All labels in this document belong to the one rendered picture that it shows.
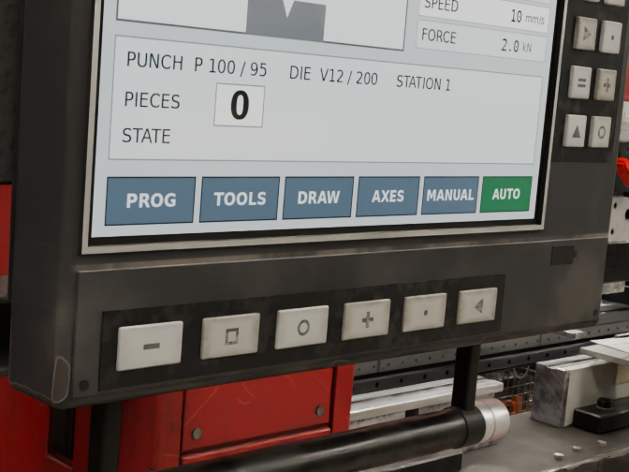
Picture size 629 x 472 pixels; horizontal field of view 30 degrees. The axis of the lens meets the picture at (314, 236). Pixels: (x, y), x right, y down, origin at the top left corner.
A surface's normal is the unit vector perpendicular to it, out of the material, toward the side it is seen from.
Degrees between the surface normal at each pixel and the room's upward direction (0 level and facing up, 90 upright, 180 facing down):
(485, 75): 90
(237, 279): 90
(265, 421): 90
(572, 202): 90
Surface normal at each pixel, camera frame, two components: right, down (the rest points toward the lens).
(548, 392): -0.73, 0.04
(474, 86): 0.69, 0.15
